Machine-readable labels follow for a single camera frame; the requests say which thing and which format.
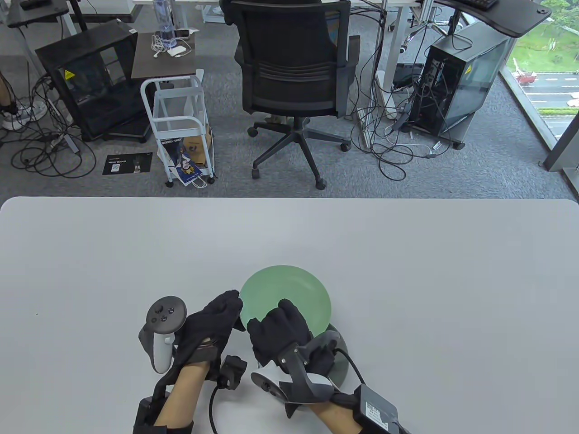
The person's right hand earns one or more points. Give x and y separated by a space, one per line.
280 330

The person's left hand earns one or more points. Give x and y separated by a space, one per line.
203 330

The green plate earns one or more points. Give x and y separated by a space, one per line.
285 289

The person's right forearm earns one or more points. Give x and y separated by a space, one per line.
334 420

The person's left forearm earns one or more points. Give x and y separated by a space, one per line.
181 393

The black forearm electronics box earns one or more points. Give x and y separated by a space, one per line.
375 404
142 413

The grey tracking controller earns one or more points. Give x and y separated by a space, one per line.
166 314
298 379

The blue printed bag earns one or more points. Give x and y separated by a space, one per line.
183 158

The brown paper bag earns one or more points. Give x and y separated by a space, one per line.
197 147

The black leaflet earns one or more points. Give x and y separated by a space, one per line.
126 163

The white rolling cart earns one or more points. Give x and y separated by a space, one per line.
181 119

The grey power strip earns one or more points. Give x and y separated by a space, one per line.
68 143

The black glass computer case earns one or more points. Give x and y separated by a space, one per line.
90 90

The brown side table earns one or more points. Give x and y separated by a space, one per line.
149 63

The black office chair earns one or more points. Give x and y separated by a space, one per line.
289 54

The white power bank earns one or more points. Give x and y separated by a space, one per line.
176 51

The smartphone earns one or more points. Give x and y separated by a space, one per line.
182 33

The black computer tower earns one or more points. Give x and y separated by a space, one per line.
470 86

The clear water bottle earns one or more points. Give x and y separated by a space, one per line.
163 22

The black rectangular desk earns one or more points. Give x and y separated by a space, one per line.
49 16

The black keyboard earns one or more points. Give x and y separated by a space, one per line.
481 3

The black curved desk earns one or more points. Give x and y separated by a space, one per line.
511 18

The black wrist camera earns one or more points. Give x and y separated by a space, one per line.
234 370

